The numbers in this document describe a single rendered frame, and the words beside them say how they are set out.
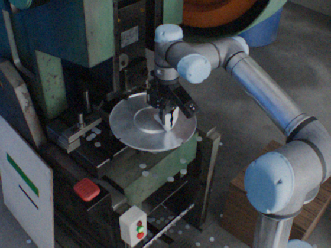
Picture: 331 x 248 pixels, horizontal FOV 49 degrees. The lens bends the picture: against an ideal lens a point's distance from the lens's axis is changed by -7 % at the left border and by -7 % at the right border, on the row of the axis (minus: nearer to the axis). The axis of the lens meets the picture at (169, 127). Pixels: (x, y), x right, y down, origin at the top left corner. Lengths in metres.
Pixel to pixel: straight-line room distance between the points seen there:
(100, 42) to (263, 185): 0.57
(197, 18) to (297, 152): 0.77
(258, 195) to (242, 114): 1.84
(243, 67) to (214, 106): 1.67
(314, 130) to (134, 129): 0.61
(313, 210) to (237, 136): 0.93
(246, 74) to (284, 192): 0.35
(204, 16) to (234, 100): 1.40
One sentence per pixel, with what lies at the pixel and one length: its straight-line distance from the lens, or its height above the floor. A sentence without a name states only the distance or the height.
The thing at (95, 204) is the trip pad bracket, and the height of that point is 0.70.
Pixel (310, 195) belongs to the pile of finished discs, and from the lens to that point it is 1.75.
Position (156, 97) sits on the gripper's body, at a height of 0.93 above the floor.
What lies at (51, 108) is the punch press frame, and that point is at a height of 0.74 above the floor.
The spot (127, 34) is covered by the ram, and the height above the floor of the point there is 1.08.
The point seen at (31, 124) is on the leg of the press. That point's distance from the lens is 1.50.
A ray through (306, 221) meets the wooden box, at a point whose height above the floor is 0.35.
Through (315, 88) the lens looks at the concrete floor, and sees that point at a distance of 3.09.
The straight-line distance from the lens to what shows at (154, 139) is 1.24.
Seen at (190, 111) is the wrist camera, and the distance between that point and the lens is 1.12.
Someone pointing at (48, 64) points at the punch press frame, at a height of 0.93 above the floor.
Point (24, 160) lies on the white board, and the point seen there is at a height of 0.49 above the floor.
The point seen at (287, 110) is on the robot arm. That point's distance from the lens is 0.93.
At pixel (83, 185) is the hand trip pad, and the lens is 1.15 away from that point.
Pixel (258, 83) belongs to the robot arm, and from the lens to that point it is 0.97.
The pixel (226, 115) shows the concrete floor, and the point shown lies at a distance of 2.60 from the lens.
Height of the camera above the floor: 1.63
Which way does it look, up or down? 42 degrees down
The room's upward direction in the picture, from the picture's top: 3 degrees clockwise
